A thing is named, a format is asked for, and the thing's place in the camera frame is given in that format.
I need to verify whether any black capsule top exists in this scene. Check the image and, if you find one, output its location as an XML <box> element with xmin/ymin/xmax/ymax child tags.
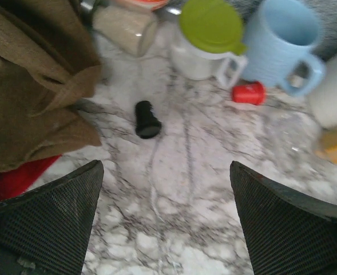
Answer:
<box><xmin>134</xmin><ymin>100</ymin><xmax>162</xmax><ymax>139</ymax></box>

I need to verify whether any red cloth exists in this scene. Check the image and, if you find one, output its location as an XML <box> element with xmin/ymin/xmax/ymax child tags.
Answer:
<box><xmin>0</xmin><ymin>155</ymin><xmax>61</xmax><ymax>201</ymax></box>

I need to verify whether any orange spice bottle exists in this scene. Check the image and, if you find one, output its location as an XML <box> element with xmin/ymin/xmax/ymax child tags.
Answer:
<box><xmin>314</xmin><ymin>126</ymin><xmax>337</xmax><ymax>164</ymax></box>

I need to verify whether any brown cloth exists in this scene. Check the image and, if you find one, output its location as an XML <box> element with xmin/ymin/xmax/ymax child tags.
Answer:
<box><xmin>0</xmin><ymin>1</ymin><xmax>101</xmax><ymax>172</ymax></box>

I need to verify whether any red capsule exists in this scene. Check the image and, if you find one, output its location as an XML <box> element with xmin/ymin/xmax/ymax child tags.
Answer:
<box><xmin>232</xmin><ymin>81</ymin><xmax>266</xmax><ymax>105</ymax></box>

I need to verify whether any green lidded white cup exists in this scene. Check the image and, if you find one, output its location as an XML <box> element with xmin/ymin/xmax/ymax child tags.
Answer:
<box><xmin>169</xmin><ymin>1</ymin><xmax>247</xmax><ymax>89</ymax></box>

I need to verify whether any blue mug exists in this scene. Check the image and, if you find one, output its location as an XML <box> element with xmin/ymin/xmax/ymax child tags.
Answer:
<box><xmin>241</xmin><ymin>0</ymin><xmax>326</xmax><ymax>96</ymax></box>

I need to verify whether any small beige pepper jar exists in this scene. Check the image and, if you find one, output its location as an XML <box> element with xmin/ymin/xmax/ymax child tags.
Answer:
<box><xmin>92</xmin><ymin>5</ymin><xmax>158</xmax><ymax>57</ymax></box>

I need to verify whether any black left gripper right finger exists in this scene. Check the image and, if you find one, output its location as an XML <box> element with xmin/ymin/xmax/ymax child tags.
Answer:
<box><xmin>229</xmin><ymin>161</ymin><xmax>337</xmax><ymax>274</ymax></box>

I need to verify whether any clear plastic cup lying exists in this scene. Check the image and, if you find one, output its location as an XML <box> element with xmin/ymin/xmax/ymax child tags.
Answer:
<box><xmin>264</xmin><ymin>108</ymin><xmax>321</xmax><ymax>166</ymax></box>

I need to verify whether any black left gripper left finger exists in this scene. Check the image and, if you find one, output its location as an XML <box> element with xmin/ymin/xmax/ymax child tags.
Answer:
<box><xmin>0</xmin><ymin>160</ymin><xmax>104</xmax><ymax>274</ymax></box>

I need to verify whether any white thermos jug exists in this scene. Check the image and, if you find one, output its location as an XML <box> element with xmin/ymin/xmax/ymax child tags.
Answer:
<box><xmin>307</xmin><ymin>55</ymin><xmax>337</xmax><ymax>128</ymax></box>

